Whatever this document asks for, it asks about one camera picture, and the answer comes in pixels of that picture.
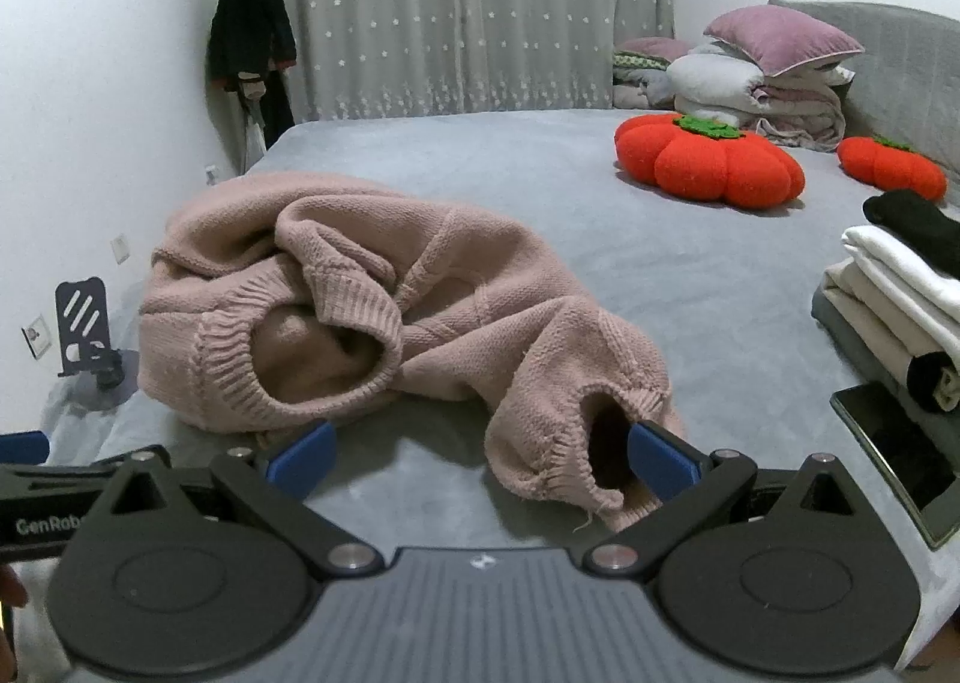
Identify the small orange pumpkin cushion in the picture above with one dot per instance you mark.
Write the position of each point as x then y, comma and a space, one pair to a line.
892, 165

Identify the white folded garment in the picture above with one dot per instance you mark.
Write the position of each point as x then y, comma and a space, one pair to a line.
900, 263

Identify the large orange pumpkin cushion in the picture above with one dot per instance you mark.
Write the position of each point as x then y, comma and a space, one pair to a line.
712, 165

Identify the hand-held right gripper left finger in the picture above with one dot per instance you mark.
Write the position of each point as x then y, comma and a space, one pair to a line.
304, 456

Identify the flat purple pillow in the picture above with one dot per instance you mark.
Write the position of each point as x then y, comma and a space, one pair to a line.
652, 47

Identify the grey folded garment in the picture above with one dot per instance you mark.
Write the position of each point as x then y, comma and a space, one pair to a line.
847, 338

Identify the grey padded headboard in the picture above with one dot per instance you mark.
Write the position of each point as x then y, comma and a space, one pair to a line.
907, 68

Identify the black hanging coat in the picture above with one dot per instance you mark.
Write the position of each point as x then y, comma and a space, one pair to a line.
251, 15

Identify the grey star-patterned curtain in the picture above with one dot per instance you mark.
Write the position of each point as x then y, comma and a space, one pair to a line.
465, 8

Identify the green patterned folded blanket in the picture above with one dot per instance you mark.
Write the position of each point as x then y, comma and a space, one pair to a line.
637, 79

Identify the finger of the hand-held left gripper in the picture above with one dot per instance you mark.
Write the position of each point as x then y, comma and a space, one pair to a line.
21, 447

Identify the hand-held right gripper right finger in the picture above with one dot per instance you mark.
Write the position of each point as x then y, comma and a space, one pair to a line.
661, 462

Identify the black rolled cloth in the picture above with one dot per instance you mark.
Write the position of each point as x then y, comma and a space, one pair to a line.
926, 383

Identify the pink knitted sweater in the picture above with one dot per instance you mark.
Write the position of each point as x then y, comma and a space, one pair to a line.
487, 323

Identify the dark screen tablet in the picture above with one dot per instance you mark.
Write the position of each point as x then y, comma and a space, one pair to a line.
900, 443

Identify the white folded duvet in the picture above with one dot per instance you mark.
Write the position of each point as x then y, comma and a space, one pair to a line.
712, 86

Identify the large purple pillow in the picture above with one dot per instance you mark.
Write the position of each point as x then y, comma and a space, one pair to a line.
780, 38

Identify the black folded cloth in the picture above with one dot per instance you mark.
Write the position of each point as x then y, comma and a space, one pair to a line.
911, 214

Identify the beige folded garment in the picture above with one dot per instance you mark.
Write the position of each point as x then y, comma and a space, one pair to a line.
870, 312

